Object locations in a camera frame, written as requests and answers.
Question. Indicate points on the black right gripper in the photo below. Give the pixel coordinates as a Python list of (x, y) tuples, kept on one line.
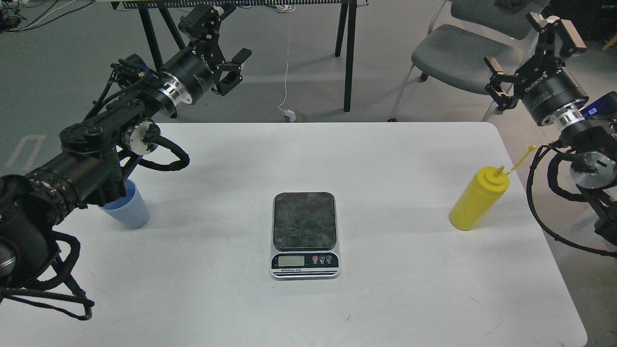
[(547, 88)]

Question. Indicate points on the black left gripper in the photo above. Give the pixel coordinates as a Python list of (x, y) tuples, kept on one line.
[(193, 71)]

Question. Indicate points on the yellow squeeze bottle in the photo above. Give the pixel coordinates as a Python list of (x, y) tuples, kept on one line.
[(485, 188)]

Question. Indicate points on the blue plastic cup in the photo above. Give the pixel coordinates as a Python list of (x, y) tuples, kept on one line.
[(130, 210)]

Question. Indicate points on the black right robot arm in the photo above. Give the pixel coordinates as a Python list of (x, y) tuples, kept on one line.
[(584, 165)]

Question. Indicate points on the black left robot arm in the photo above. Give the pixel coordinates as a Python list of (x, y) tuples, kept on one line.
[(98, 155)]

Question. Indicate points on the digital kitchen scale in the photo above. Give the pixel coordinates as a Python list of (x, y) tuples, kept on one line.
[(304, 239)]

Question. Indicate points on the grey office chair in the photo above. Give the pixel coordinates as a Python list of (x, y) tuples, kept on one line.
[(455, 56)]

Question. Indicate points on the white power adapter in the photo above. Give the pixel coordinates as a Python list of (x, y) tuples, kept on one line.
[(294, 116)]

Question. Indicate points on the black legged table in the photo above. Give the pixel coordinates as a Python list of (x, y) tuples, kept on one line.
[(239, 30)]

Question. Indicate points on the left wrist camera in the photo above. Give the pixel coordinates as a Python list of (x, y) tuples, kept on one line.
[(204, 21)]

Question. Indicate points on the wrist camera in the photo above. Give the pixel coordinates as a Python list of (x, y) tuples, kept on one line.
[(557, 37), (204, 21)]

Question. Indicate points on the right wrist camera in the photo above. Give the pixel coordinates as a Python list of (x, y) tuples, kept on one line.
[(557, 37)]

